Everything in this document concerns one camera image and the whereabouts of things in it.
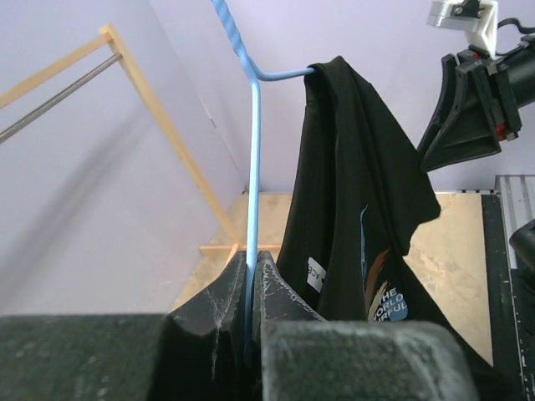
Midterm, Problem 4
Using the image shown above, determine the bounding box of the black printed t shirt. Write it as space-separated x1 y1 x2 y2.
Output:
277 56 516 400

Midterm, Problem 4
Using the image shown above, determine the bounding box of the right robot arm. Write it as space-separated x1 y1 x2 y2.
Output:
417 35 534 172

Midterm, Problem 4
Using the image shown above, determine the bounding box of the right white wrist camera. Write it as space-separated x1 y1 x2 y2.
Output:
426 0 498 59

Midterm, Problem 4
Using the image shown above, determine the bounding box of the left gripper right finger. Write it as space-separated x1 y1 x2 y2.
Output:
253 251 478 400

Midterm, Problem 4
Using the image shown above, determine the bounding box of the metal rack rod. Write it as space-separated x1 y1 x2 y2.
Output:
1 53 123 144

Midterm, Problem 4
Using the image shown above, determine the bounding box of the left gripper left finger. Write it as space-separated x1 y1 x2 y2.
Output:
1 252 247 400

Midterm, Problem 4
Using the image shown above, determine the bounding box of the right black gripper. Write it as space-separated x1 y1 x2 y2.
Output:
419 48 522 172

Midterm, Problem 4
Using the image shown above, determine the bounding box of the light blue wire hanger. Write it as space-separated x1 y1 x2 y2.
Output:
211 0 315 360

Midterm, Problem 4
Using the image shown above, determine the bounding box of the wooden clothes rack frame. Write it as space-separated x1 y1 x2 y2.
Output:
0 23 281 256

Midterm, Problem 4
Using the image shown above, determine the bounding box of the aluminium extrusion frame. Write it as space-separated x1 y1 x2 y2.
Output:
495 175 534 270

